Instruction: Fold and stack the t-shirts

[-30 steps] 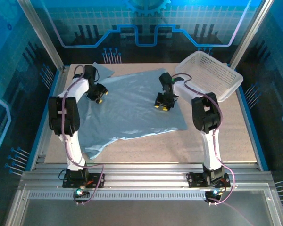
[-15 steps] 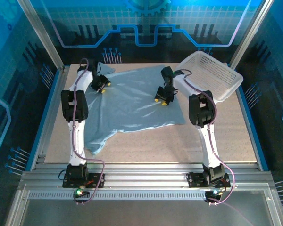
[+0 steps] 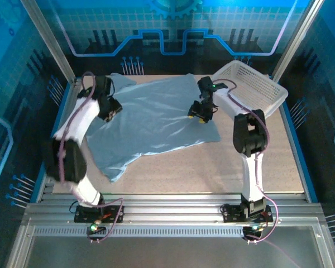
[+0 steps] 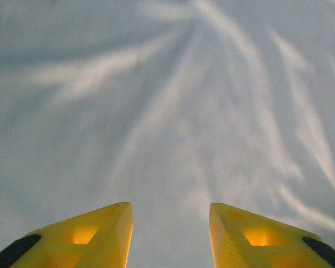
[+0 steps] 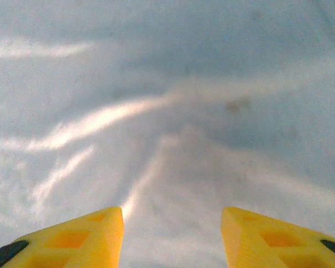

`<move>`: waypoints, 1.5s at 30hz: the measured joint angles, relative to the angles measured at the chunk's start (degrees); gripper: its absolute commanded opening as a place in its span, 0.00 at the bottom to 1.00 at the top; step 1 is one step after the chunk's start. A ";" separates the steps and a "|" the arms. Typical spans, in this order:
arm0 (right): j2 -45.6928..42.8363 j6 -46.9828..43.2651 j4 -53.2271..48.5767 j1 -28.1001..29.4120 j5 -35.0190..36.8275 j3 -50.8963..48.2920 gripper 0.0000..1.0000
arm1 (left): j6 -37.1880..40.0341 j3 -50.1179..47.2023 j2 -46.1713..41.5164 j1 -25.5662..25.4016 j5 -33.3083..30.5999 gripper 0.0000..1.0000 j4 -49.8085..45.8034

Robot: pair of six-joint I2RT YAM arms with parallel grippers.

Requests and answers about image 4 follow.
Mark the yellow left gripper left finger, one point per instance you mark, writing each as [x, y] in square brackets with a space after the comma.
[106, 251]

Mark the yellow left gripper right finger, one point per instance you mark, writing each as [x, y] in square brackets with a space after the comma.
[231, 251]

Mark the blue t-shirt with white print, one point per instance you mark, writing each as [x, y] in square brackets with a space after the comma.
[167, 97]

